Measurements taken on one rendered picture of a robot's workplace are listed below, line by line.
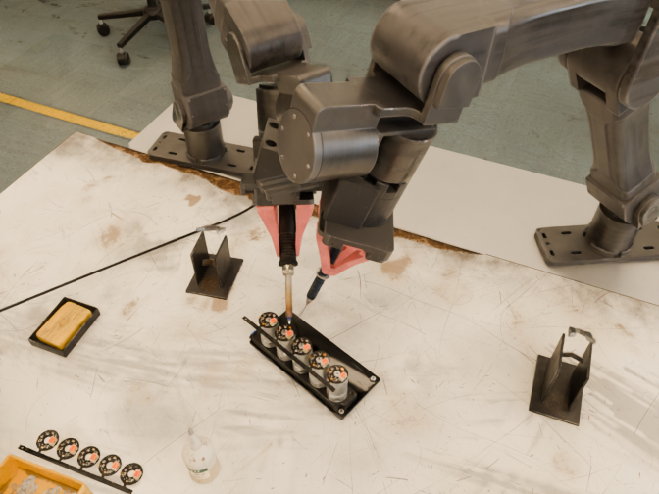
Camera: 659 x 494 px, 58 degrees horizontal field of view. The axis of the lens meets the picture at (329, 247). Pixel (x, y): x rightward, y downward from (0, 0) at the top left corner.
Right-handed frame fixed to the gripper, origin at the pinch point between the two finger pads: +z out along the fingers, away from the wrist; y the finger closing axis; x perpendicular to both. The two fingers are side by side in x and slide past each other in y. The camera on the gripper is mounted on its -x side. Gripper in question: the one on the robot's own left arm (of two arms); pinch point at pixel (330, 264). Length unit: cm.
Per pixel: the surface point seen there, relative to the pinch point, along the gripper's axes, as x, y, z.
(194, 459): -8.5, 16.3, 16.1
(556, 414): 31.2, 6.3, 8.6
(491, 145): 80, -146, 72
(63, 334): -27.6, -0.7, 26.8
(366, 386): 9.6, 4.3, 14.9
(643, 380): 42.6, 0.9, 5.3
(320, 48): 13, -216, 94
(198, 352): -10.5, 0.0, 22.7
